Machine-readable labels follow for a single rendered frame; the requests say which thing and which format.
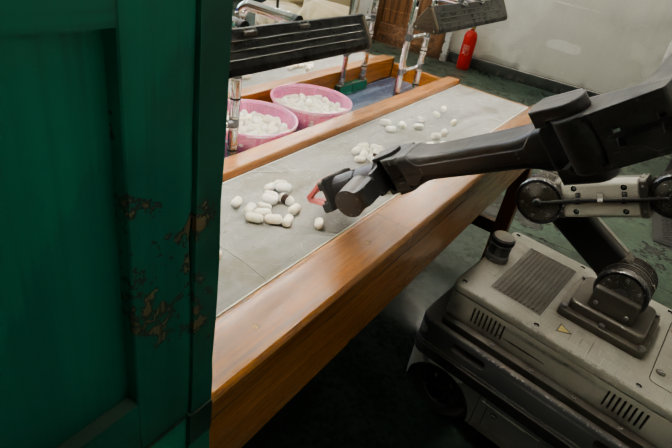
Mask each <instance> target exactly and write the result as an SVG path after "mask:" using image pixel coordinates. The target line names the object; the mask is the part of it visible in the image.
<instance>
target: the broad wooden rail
mask: <svg viewBox="0 0 672 448"><path fill-rule="evenodd" d="M534 105H536V104H534ZM534 105H532V106H530V107H528V108H527V109H525V110H524V111H522V112H521V113H519V114H518V115H516V116H515V117H513V118H512V119H510V120H509V121H507V122H506V123H504V124H503V125H501V126H500V127H498V128H497V129H496V130H494V131H499V130H504V129H509V128H513V127H518V126H523V125H527V124H530V123H532V121H531V119H530V117H529V115H528V112H529V110H530V109H531V108H532V107H533V106H534ZM494 131H493V132H494ZM525 170H526V169H520V170H511V171H502V172H493V173H485V174H476V175H467V176H458V177H449V178H441V179H434V180H430V181H428V182H425V183H424V184H423V185H421V186H420V187H419V188H417V189H416V190H414V191H412V192H409V193H406V194H403V195H401V194H399V195H398V196H396V197H395V198H393V199H392V200H390V201H389V202H387V203H386V204H384V205H383V206H381V207H380V208H379V209H377V210H376V211H374V212H373V213H371V214H370V215H368V216H367V217H365V218H364V219H362V220H361V221H359V222H358V223H356V224H355V225H353V226H352V227H350V228H349V229H347V230H346V231H344V232H343V233H341V234H340V235H339V236H337V237H336V238H334V239H333V240H331V241H330V242H328V243H327V244H325V245H324V246H322V247H321V248H319V249H318V250H316V251H315V252H313V253H312V254H310V255H309V256H307V257H306V258H304V259H303V260H302V261H300V262H299V263H297V264H296V265H294V266H293V267H291V268H290V269H288V270H287V271H285V272H284V273H282V274H281V275H279V276H278V277H276V278H275V279H273V280H272V281H270V282H269V283H267V284H266V285H264V286H263V287H262V288H260V289H259V290H257V291H256V292H254V293H253V294H251V295H250V296H248V297H247V298H245V299H244V300H242V301H241V302H239V303H238V304H236V305H235V306H233V307H232V308H230V309H229V310H227V311H226V312H224V313H223V314H222V315H220V316H219V317H217V318H216V323H215V335H214V345H213V356H212V372H213V375H212V394H211V399H212V415H211V426H210V429H209V448H242V447H243V446H244V445H245V444H246V443H247V442H248V441H249V440H250V439H251V438H252V437H253V436H254V435H255V434H256V433H257V432H258V431H259V430H260V429H261V428H262V427H263V426H264V425H265V424H266V423H267V422H268V421H269V420H270V419H271V418H272V417H273V416H274V415H275V414H276V413H277V412H278V411H280V410H281V409H282V408H283V407H284V406H285V405H286V404H287V403H288V402H289V401H290V400H291V399H292V398H293V397H294V396H295V395H296V394H297V393H298V392H299V391H300V390H301V389H302V388H303V387H304V386H305V385H306V384H307V383H308V382H309V381H310V380H311V379H312V378H313V377H314V376H315V375H316V374H317V373H318V372H319V371H320V370H321V369H322V368H323V367H324V366H326V365H327V364H328V363H329V362H330V361H331V360H332V359H333V358H334V357H335V356H336V355H337V354H338V353H339V352H340V351H341V350H342V349H343V348H344V347H345V346H346V345H347V344H348V342H349V341H350V340H351V339H353V338H354V337H355V336H356V335H357V334H358V333H359V332H360V331H361V330H362V329H363V328H364V327H365V326H366V325H367V324H368V323H369V322H370V321H372V320H373V319H374V318H375V317H376V316H377V315H378V314H379V313H380V312H381V311H382V310H383V309H384V308H385V307H386V306H387V305H388V304H389V303H390V302H391V301H392V300H393V299H394V298H395V297H396V296H397V295H398V294H399V293H400V292H401V291H402V290H403V289H404V288H405V287H406V286H407V285H408V284H409V283H410V282H411V281H412V280H413V279H414V278H415V277H416V276H417V275H418V274H420V273H421V272H422V271H423V270H424V269H425V268H426V267H427V266H428V265H429V264H430V263H431V262H432V261H433V260H434V259H435V258H436V257H437V256H438V255H439V254H440V253H441V252H442V251H443V250H444V249H445V248H446V247H447V246H448V245H449V244H450V243H451V242H452V241H453V240H454V239H455V238H456V237H457V236H458V235H459V234H460V233H461V232H462V231H463V230H464V229H466V228H467V227H468V226H469V225H470V224H471V223H472V222H473V221H474V220H475V219H476V218H477V217H478V216H479V215H480V214H481V213H482V212H483V211H484V210H485V209H486V208H487V207H488V206H489V205H490V204H491V203H492V202H493V201H494V200H495V199H496V198H497V197H498V196H499V195H500V194H501V193H502V192H503V191H504V190H505V189H506V188H507V187H509V186H510V185H511V184H512V183H513V182H514V181H515V180H516V179H517V178H518V177H519V176H520V175H521V174H522V173H523V172H524V171H525Z"/></svg>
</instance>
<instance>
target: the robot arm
mask: <svg viewBox="0 0 672 448"><path fill-rule="evenodd" d="M528 115H529V117H530V119H531V121H532V123H530V124H527V125H523V126H518V127H513V128H509V129H504V130H499V131H494V132H490V133H485V134H480V135H475V136H470V137H466V138H461V139H456V140H451V141H447V142H442V143H424V142H420V143H416V144H415V142H412V143H407V144H403V145H399V144H397V145H395V146H392V147H390V148H387V149H385V150H383V151H380V152H379V153H378V154H377V155H376V156H375V157H374V158H373V159H372V162H373V163H370V164H367V165H364V166H362V167H359V168H356V169H353V170H350V168H344V169H341V170H338V171H336V172H334V173H332V174H330V175H328V176H326V177H324V178H322V179H320V180H318V182H317V183H316V185H315V186H314V188H313V189H312V191H311V192H310V193H309V195H308V196H307V199H308V201H309V203H312V204H316V205H320V206H322V207H323V209H324V211H325V213H329V212H333V211H335V210H337V209H339V210H340V212H342V213H343V214H344V215H346V216H348V217H358V216H359V215H360V214H361V213H362V212H363V211H364V210H365V208H367V207H369V206H370V205H372V204H373V203H374V202H375V200H376V199H377V198H378V197H379V196H380V195H381V196H385V195H386V194H387V192H388V191H390V192H391V193H392V194H393V195H394V194H397V193H401V195H403V194H406V193H409V192H412V191H414V190H416V189H417V188H419V187H420V186H421V185H423V184H424V183H425V182H428V181H430V180H434V179H441V178H449V177H458V176H467V175H476V174H485V173H493V172H502V171H511V170H520V169H539V170H545V171H549V172H555V171H557V173H558V175H559V177H560V179H561V181H562V183H563V185H564V186H566V185H579V184H593V183H602V182H605V181H608V180H609V181H610V180H611V179H613V178H614V177H616V176H617V175H619V174H620V173H621V171H622V167H626V166H630V165H633V164H637V163H640V162H644V161H647V160H651V159H654V158H658V157H661V156H665V155H668V154H672V53H671V54H670V55H669V57H668V58H667V59H666V60H665V61H664V62H663V63H662V64H661V65H660V66H659V67H658V68H657V69H656V71H655V72H654V73H653V74H652V75H651V76H650V77H649V78H648V79H646V80H645V81H644V82H642V83H641V84H639V85H636V86H633V87H629V88H625V89H621V90H617V91H613V92H609V93H605V94H601V95H597V96H593V97H589V96H588V94H587V92H586V89H585V88H584V89H577V90H573V91H569V92H565V93H561V94H557V95H554V96H550V97H546V98H544V99H542V100H541V101H539V102H538V103H537V104H536V105H534V106H533V107H532V108H531V109H530V110H529V112H528ZM617 128H620V130H619V131H617V132H614V130H615V129H617ZM319 191H320V192H321V191H323V194H324V196H325V198H315V195H316V194H317V193H318V192H319Z"/></svg>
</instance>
